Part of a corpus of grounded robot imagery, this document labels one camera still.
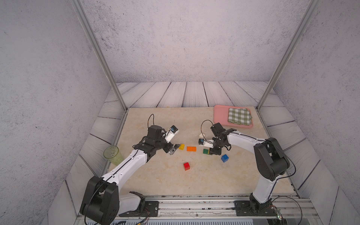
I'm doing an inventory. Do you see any green lego plate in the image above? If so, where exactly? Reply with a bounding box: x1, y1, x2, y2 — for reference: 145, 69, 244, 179
203, 149, 210, 155

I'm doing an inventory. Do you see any blue lego brick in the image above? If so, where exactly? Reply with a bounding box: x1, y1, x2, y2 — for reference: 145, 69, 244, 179
221, 154, 229, 163

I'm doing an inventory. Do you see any orange lego plate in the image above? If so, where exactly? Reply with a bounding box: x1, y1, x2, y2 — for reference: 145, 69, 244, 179
187, 146, 197, 152

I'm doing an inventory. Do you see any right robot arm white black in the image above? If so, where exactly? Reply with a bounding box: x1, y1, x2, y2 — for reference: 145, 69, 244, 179
209, 123, 290, 204

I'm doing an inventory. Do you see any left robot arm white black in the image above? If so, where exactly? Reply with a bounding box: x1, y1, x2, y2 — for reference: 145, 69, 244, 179
80, 125, 179, 225

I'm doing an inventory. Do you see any red lego brick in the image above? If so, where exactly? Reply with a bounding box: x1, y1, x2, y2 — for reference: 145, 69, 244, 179
183, 162, 190, 171

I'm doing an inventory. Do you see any pink tray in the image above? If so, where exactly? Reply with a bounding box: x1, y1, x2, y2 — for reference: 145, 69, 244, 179
214, 105, 253, 128

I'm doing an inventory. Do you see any green checkered cloth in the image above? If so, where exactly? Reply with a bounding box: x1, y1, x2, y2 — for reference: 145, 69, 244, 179
228, 108, 252, 126

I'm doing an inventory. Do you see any green translucent cup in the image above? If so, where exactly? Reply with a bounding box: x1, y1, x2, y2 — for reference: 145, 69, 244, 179
103, 145, 124, 166

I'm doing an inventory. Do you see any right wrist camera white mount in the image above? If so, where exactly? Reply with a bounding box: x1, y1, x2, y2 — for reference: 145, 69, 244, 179
198, 138, 214, 148

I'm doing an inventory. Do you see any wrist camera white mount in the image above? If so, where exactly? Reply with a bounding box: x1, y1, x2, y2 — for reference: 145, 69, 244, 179
198, 138, 214, 148
165, 125, 179, 143

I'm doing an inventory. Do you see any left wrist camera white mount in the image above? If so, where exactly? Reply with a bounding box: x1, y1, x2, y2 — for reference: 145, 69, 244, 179
165, 125, 179, 143

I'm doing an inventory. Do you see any right camera cable black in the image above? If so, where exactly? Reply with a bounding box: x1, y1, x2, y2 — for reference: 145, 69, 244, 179
200, 119, 214, 141

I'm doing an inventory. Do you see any aluminium rail front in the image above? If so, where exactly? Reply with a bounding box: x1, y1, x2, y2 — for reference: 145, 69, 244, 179
110, 195, 322, 225

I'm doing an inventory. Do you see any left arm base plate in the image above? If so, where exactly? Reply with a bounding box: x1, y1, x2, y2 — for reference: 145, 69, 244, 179
118, 201, 159, 217

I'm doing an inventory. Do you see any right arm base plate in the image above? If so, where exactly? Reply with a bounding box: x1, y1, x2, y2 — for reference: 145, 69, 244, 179
234, 200, 277, 217

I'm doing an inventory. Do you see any left aluminium frame post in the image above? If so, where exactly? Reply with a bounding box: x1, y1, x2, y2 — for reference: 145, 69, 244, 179
70, 0, 128, 111

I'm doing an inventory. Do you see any aluminium frame post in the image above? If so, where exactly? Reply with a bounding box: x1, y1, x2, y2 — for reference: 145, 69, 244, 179
70, 0, 128, 111
256, 0, 320, 112

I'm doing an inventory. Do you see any right aluminium frame post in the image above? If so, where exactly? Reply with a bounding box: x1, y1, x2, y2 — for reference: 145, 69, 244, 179
256, 0, 320, 112

